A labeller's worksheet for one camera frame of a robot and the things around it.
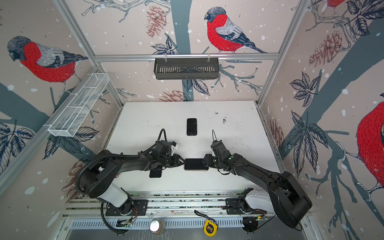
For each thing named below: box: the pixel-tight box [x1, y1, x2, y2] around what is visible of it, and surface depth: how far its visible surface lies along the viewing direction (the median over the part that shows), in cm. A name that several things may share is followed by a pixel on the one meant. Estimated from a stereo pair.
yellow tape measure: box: [194, 209, 218, 237], surface depth 68 cm
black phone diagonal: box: [186, 118, 198, 136], surface depth 109 cm
